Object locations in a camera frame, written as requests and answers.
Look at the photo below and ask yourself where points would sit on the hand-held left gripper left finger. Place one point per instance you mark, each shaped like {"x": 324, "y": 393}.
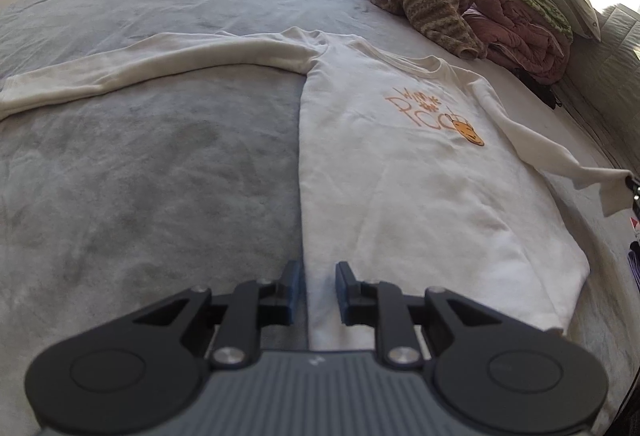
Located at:
{"x": 295, "y": 293}

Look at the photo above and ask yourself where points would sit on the grey padded headboard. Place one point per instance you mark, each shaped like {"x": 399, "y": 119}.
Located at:
{"x": 615, "y": 66}

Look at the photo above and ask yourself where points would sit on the grey bed blanket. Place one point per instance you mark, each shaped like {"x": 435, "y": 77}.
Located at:
{"x": 150, "y": 166}

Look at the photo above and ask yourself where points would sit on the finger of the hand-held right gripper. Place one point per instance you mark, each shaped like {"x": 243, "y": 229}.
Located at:
{"x": 635, "y": 193}

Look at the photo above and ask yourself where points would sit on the white printed sweatshirt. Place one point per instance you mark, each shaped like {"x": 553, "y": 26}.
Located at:
{"x": 400, "y": 176}

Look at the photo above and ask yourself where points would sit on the maroon folded comforter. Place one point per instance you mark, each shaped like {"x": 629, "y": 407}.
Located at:
{"x": 515, "y": 41}

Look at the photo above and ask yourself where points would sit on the black cloth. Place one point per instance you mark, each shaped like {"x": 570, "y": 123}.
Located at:
{"x": 542, "y": 91}

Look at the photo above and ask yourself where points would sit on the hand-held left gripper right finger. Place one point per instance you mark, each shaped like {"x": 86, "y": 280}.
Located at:
{"x": 342, "y": 298}

